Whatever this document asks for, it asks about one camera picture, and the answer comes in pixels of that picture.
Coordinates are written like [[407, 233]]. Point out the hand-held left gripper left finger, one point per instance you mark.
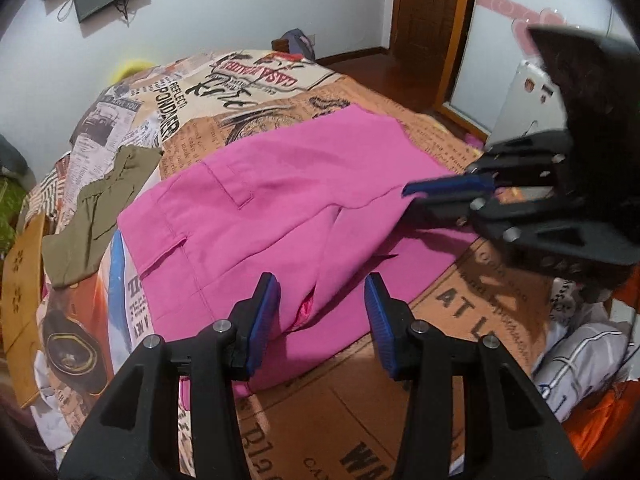
[[264, 310]]

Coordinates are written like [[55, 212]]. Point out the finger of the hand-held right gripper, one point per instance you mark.
[[440, 186], [450, 210]]

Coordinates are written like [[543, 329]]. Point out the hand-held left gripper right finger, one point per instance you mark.
[[376, 320]]

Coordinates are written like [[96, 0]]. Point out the pink pants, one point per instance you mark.
[[280, 210]]

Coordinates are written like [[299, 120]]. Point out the newspaper print blanket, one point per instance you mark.
[[280, 280]]

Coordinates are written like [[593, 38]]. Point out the wooden door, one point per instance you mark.
[[430, 35]]

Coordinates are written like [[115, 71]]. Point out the olive green garment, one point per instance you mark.
[[100, 215]]

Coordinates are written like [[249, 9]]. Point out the dark blue bag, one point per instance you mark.
[[298, 43]]

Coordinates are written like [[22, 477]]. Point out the white striped pillow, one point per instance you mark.
[[580, 365]]

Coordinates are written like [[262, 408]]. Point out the yellow patterned cushion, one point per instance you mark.
[[22, 300]]

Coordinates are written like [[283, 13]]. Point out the orange cloth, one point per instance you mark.
[[605, 425]]

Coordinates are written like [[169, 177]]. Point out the yellow round object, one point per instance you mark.
[[131, 68]]

